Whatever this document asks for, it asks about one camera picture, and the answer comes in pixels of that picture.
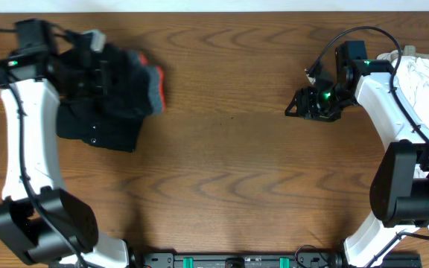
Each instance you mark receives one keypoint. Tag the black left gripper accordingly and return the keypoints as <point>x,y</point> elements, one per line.
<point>100,74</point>

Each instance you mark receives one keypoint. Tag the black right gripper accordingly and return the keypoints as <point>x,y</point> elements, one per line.
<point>306,98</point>

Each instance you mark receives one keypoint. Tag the dark navy leggings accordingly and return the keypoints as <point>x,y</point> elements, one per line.
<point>135,86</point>

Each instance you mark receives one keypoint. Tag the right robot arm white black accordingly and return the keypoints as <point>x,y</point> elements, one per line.
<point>399,193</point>

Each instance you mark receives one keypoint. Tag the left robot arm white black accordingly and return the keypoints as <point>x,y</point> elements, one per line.
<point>40,221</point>

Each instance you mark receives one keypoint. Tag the folded black polo shirt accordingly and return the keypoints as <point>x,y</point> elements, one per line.
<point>96,128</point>

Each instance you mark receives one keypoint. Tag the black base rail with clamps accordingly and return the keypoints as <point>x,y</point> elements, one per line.
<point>305,257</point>

